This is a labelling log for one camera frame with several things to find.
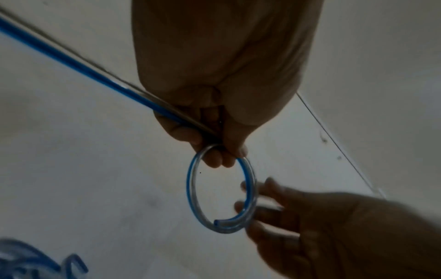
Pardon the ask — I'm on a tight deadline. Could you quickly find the pile of blue tubing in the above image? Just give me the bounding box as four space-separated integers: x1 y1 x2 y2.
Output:
0 237 90 279

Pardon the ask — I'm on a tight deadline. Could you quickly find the clear tube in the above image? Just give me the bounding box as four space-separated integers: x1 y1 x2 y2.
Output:
0 6 260 235

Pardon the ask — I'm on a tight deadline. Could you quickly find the person's right hand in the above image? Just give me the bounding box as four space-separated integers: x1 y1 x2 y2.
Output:
234 177 441 279

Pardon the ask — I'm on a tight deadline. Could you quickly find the person's left hand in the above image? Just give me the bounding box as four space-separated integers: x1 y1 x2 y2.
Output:
131 0 325 169

